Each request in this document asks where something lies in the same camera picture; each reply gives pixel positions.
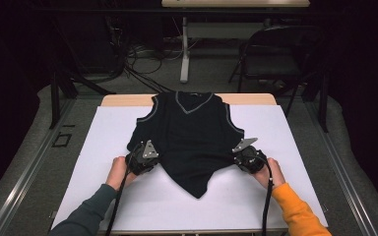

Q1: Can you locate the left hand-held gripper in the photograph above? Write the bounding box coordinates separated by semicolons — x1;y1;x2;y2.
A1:
125;140;160;177

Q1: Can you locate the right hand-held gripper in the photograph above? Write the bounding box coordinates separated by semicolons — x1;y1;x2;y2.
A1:
231;137;268;174

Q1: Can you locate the black knit vest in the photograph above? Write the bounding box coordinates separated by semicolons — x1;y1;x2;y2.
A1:
126;90;246;200

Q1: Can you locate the person's left hand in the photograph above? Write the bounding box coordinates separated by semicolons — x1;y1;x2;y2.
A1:
105;155;139;192

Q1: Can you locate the person's right hand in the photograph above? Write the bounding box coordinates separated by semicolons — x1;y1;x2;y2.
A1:
251;157;286;191

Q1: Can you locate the white board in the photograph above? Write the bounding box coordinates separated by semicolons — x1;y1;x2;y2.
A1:
50;104;329;232

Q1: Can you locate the wooden table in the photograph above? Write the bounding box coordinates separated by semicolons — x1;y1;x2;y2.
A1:
100;92;278;107

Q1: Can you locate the black metal stand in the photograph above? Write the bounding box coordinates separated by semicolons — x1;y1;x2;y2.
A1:
302;71;330;134
48;70;116;130

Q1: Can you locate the black folding chair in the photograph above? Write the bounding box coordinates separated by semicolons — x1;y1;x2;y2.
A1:
227;25;327;118

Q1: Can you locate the white-legged desk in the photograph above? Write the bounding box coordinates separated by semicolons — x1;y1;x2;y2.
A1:
160;0;311;85

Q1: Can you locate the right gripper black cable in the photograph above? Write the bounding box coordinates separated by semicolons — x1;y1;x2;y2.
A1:
257;152;275;236

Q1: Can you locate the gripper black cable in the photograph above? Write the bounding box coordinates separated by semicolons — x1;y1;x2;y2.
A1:
257;152;275;236
104;143;144;236

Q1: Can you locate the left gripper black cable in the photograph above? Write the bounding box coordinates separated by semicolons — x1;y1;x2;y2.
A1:
104;143;144;236

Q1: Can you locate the bundle of floor cables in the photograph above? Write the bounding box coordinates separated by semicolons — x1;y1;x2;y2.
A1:
110;16;185;95

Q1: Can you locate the metal floor rail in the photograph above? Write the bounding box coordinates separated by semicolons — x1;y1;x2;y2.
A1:
0;97;77;236
303;97;378;236

